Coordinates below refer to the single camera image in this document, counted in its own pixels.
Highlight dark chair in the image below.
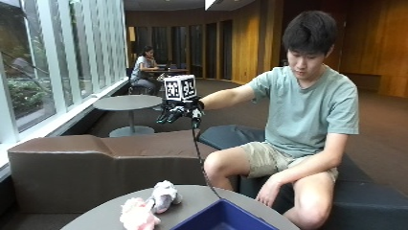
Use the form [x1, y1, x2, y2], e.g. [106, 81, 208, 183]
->
[126, 67, 151, 96]

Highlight white ceiling light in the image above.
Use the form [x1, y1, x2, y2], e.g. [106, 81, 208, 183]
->
[204, 0, 220, 12]

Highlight pink soft toy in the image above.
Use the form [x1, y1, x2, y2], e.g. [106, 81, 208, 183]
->
[119, 196, 163, 230]

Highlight brown upholstered bench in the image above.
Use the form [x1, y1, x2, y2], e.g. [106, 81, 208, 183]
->
[7, 128, 240, 215]

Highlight round grey pedestal table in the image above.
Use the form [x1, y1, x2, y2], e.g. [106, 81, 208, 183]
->
[92, 94, 165, 139]

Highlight the person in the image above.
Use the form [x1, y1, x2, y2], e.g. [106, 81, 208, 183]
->
[200, 10, 362, 230]

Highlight dark wooden table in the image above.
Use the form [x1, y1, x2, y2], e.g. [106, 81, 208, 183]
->
[144, 67, 192, 78]

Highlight black cable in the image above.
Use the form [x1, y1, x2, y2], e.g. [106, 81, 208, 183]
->
[191, 118, 224, 199]

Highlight beige shorts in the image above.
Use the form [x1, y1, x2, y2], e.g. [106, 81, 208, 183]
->
[239, 140, 341, 184]

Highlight white cube with black markers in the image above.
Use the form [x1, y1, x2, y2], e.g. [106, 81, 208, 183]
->
[164, 74, 200, 103]

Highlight white soft toy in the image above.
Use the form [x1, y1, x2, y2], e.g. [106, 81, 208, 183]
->
[145, 179, 184, 215]

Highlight dark blue upholstered seat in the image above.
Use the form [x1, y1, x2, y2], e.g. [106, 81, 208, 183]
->
[197, 124, 408, 230]

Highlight green t-shirt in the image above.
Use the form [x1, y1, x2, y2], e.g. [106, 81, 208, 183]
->
[246, 65, 362, 159]

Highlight blue plastic bin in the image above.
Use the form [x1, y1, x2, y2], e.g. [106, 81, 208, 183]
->
[171, 198, 280, 230]

